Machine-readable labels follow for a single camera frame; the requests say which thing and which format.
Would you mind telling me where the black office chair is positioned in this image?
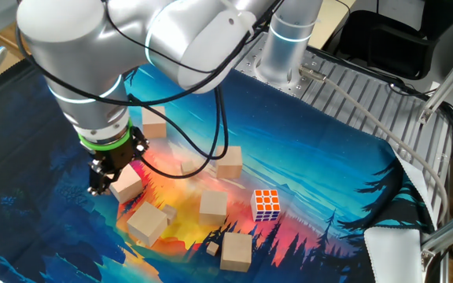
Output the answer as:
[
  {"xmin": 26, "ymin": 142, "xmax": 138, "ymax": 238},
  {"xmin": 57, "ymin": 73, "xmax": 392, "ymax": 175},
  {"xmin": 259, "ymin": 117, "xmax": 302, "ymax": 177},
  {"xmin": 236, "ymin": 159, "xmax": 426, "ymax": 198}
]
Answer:
[{"xmin": 335, "ymin": 8, "xmax": 442, "ymax": 81}]

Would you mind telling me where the green flange ring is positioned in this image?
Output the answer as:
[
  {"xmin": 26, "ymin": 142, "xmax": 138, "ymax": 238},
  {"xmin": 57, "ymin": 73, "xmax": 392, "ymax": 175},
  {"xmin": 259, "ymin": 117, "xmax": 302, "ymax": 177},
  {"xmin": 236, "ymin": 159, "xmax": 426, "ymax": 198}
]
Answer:
[{"xmin": 77, "ymin": 119, "xmax": 134, "ymax": 153}]

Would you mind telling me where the Rubik's cube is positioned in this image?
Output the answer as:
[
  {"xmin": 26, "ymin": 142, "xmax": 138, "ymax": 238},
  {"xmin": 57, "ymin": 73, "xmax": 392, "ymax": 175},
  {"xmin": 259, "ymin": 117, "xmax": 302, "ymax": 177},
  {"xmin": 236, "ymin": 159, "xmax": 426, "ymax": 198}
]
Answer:
[{"xmin": 249, "ymin": 189, "xmax": 282, "ymax": 223}]

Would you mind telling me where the gray base cable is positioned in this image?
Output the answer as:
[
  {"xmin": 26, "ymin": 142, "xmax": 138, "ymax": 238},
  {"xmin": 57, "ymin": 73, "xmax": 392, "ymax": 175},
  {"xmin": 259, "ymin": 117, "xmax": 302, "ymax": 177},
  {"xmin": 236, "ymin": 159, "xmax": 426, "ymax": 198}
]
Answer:
[{"xmin": 297, "ymin": 64, "xmax": 451, "ymax": 227}]

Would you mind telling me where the forest sunset printed cloth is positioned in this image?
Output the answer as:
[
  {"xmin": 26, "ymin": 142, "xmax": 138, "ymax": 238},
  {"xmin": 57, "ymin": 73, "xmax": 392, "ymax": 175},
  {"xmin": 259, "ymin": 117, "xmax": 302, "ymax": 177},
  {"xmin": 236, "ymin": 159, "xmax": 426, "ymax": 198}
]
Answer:
[{"xmin": 0, "ymin": 58, "xmax": 442, "ymax": 283}]

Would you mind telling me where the aluminium frame bar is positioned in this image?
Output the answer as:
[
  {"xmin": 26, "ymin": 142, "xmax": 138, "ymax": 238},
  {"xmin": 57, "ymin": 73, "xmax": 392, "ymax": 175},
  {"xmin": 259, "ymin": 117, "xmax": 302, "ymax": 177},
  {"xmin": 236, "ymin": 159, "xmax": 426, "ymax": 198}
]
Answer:
[
  {"xmin": 420, "ymin": 204, "xmax": 453, "ymax": 272},
  {"xmin": 418, "ymin": 46, "xmax": 453, "ymax": 126}
]

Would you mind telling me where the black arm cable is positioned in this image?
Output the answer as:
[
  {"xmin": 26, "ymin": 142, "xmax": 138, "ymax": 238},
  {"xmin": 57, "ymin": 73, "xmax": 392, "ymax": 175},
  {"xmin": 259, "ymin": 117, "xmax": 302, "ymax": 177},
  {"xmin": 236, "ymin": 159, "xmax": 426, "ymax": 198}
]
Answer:
[{"xmin": 13, "ymin": 0, "xmax": 286, "ymax": 180}]

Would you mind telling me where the large wooden cube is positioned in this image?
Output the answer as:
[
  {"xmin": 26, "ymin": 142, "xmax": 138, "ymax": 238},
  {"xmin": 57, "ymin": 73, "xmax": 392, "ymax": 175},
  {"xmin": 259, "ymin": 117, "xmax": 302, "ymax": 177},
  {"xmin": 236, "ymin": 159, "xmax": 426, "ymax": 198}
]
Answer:
[
  {"xmin": 126, "ymin": 200, "xmax": 168, "ymax": 248},
  {"xmin": 109, "ymin": 164, "xmax": 144, "ymax": 204},
  {"xmin": 198, "ymin": 190, "xmax": 229, "ymax": 226},
  {"xmin": 141, "ymin": 105, "xmax": 168, "ymax": 139},
  {"xmin": 219, "ymin": 231, "xmax": 253, "ymax": 273},
  {"xmin": 215, "ymin": 145, "xmax": 244, "ymax": 180}
]

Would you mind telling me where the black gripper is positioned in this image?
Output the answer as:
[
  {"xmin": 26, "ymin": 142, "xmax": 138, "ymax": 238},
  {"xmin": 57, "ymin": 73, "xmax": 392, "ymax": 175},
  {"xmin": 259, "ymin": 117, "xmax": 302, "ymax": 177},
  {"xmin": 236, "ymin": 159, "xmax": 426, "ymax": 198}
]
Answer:
[{"xmin": 87, "ymin": 127, "xmax": 151, "ymax": 197}]

